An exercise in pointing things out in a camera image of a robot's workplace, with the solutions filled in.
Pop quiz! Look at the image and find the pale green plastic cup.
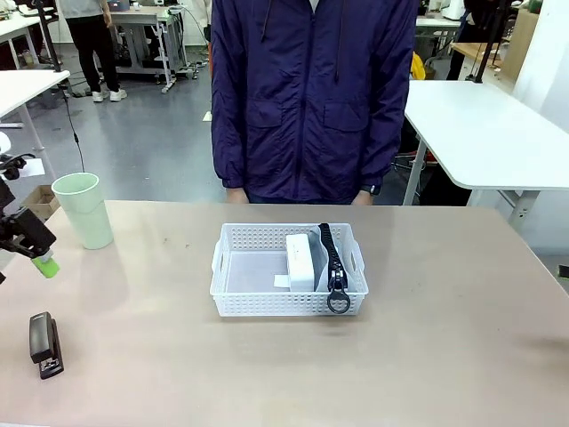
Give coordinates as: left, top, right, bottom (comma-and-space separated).
51, 172, 115, 251

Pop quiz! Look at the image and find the yellow bag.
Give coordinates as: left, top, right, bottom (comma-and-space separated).
411, 52, 429, 81

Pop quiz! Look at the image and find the brown cardboard cabinet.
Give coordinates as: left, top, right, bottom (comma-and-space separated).
505, 8, 540, 84

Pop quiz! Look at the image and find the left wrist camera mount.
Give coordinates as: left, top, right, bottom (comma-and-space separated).
0, 132, 37, 181

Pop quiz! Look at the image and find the thin black hanging cable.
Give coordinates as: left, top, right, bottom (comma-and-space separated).
57, 84, 87, 174

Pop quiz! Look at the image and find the white background desk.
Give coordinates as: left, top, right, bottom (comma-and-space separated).
0, 12, 42, 70
415, 15, 463, 46

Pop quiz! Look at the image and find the person in purple jacket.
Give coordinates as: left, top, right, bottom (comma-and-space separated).
209, 0, 420, 205

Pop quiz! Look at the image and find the white perforated plastic basket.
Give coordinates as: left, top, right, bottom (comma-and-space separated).
208, 222, 369, 318

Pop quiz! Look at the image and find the large white side table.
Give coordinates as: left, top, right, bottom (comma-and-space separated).
402, 79, 569, 232

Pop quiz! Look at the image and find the black clamp pole stand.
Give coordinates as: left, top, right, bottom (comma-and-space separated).
34, 0, 64, 73
472, 0, 506, 85

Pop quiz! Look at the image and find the black stapler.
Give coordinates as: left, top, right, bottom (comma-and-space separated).
28, 310, 66, 381

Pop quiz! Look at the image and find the grey pouch with black zipper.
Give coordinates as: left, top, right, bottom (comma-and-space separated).
310, 222, 357, 316

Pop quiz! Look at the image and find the white rectangular box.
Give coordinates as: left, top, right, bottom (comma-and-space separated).
285, 233, 317, 290

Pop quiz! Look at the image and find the bystander in black trousers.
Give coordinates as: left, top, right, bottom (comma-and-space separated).
57, 0, 128, 103

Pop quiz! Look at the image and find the brown cardboard box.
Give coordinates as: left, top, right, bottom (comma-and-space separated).
20, 183, 61, 222

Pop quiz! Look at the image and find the grey metal-frame workbench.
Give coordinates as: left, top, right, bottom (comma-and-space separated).
110, 6, 196, 94

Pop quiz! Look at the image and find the bystander in dark clothes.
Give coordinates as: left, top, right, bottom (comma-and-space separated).
446, 0, 494, 81

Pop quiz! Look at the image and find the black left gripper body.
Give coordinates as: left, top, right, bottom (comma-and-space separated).
0, 177, 58, 260

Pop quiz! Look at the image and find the wooden top desk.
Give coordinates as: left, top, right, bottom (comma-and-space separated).
450, 42, 512, 81

